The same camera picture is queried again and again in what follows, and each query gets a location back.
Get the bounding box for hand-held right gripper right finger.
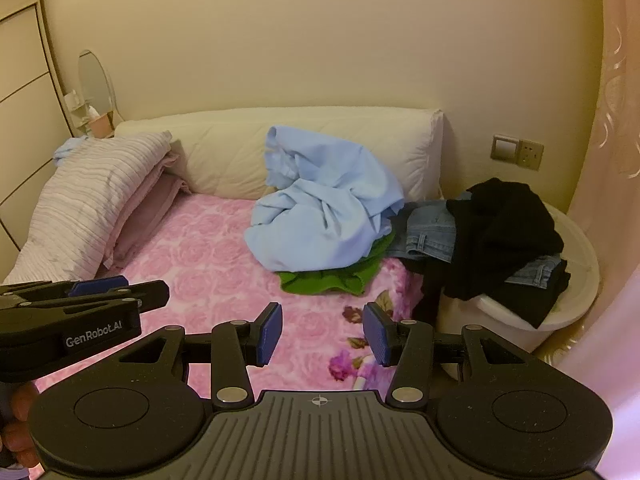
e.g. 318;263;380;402
363;302;538;408

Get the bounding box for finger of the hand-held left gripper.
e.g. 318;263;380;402
0;281;171;317
0;276;127;298

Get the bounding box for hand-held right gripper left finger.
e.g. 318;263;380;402
117;302;284;408

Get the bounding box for light blue sweatshirt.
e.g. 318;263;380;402
244;126;405;273

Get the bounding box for person's left hand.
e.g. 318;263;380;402
0;381;40;468

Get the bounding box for green garment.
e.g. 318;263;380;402
277;234;396;297

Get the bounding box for pink floral blanket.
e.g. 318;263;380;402
30;192;418;401

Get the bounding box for mauve folded blanket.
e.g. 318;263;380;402
102;152;194;269

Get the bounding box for striped folded quilt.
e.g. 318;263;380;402
2;131;174;286

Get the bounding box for blue jeans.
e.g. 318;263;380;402
387;200;566;290

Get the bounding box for small light blue cloth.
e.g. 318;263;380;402
54;137;94;167

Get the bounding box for pink cup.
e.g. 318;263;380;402
89;112;113;139

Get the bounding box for long white pillow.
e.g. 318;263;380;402
114;108;445;202

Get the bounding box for black garment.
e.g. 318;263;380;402
400;177;572;330

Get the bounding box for white holder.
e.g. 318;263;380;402
64;90;96;131

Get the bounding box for white laundry basket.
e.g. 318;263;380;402
437;200;600;352

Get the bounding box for cream wardrobe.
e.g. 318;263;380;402
0;0;72;281

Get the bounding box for pink curtain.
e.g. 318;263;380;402
565;0;640;461

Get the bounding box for wall light switch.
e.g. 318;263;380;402
491;133;519;163

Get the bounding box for wall power socket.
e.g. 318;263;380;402
515;139;545;171

